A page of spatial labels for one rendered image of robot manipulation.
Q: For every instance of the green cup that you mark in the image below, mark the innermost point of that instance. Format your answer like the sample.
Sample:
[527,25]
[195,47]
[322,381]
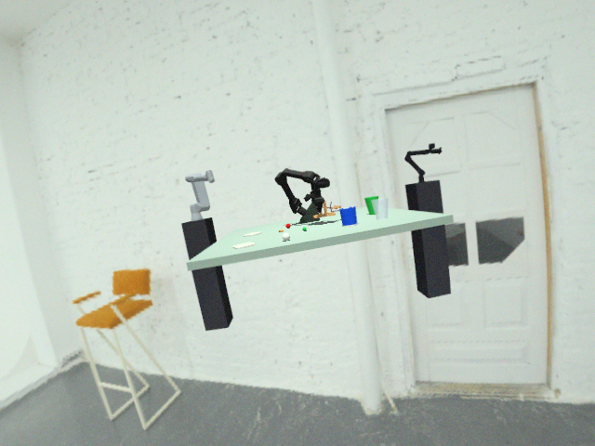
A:
[369,204]

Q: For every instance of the blue cup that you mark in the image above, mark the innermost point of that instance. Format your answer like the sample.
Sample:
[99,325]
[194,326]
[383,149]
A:
[348,216]

